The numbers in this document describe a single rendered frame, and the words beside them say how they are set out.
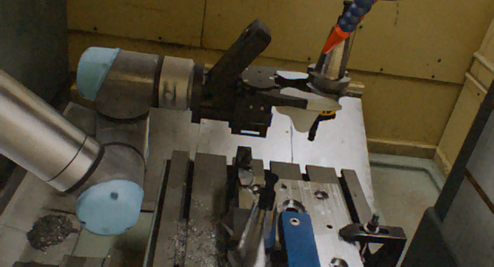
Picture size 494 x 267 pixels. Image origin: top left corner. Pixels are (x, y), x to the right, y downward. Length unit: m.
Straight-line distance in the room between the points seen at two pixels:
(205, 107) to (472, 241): 0.69
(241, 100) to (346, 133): 1.13
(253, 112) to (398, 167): 1.40
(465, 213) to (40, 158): 0.89
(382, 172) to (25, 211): 1.29
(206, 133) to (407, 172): 0.86
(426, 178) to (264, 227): 1.58
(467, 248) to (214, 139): 0.87
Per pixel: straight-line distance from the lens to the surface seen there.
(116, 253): 1.24
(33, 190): 1.52
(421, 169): 2.07
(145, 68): 0.67
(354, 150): 1.74
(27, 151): 0.59
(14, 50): 1.36
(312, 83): 0.68
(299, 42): 1.76
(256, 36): 0.63
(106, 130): 0.71
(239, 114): 0.68
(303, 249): 0.57
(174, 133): 1.63
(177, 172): 1.20
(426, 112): 2.02
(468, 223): 1.16
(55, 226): 1.41
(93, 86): 0.68
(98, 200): 0.59
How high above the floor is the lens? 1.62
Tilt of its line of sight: 30 degrees down
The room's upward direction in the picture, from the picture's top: 11 degrees clockwise
